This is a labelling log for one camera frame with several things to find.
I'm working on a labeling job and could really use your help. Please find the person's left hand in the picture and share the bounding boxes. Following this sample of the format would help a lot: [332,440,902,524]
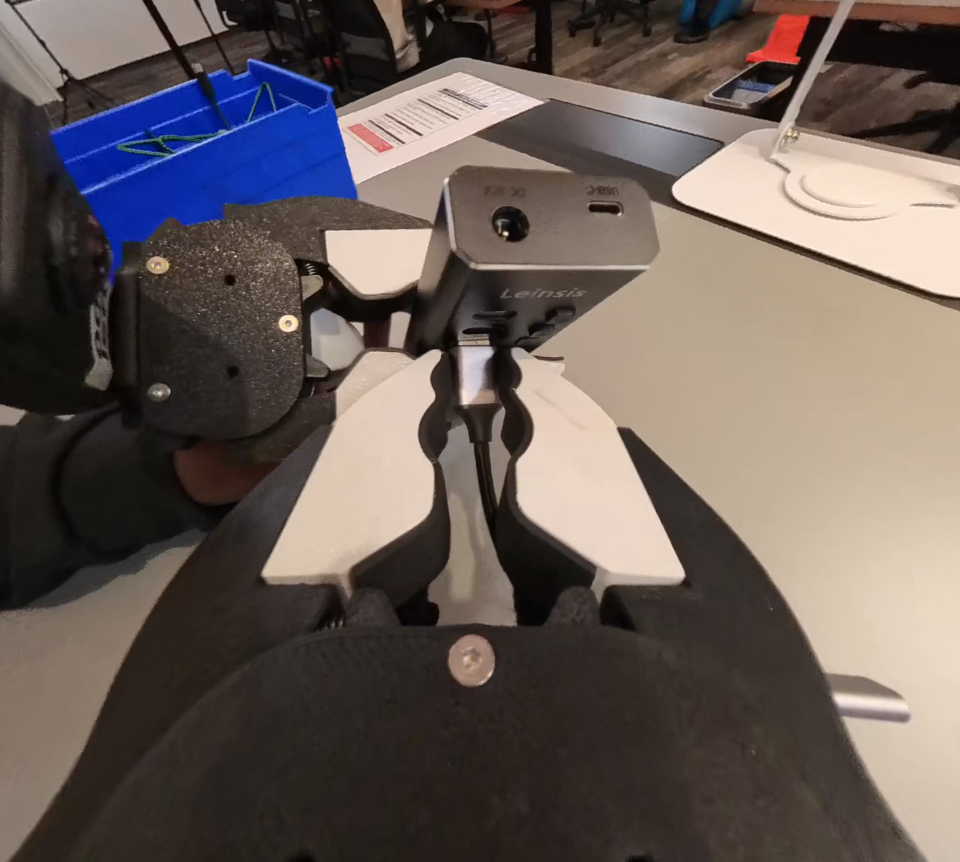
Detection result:
[172,436,282,505]

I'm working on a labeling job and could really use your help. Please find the grey desk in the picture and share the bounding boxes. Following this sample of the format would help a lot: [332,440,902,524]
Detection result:
[0,56,960,862]

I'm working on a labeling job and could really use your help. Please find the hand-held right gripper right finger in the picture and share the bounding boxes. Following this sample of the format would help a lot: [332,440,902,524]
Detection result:
[495,348,689,591]

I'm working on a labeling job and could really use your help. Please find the white document stand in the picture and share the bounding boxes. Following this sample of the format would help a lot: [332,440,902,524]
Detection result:
[671,0,960,299]

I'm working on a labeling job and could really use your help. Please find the person's left forearm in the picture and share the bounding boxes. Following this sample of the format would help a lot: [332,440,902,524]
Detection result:
[0,408,226,612]

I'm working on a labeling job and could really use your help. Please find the black usb hub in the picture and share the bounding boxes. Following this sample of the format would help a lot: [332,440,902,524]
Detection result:
[407,165,663,362]

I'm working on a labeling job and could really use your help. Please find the short black usb cable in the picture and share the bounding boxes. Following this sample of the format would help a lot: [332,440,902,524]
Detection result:
[448,345,502,526]

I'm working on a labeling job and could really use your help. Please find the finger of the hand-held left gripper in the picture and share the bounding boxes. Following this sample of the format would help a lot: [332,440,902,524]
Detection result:
[333,348,417,417]
[322,228,430,298]

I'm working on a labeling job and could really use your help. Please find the red plastic object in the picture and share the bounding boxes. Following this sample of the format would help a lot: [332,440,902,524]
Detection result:
[746,15,811,64]

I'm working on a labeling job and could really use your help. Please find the blue plastic bin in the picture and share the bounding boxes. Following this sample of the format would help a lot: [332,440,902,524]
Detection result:
[51,58,360,282]

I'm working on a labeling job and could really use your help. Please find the paper sheet red label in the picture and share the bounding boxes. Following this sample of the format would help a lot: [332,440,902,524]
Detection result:
[337,71,547,186]

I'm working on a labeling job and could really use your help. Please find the grey usb plug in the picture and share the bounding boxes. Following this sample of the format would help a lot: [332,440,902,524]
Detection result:
[823,673,914,726]

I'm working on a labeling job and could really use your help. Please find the green braided cable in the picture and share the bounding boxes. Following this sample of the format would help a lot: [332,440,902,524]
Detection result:
[116,81,297,160]

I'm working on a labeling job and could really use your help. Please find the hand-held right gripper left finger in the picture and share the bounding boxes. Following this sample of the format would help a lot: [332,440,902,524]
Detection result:
[260,348,453,589]

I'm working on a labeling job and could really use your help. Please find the dark plastic tray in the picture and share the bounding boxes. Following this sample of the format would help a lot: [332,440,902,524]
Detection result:
[705,60,798,111]

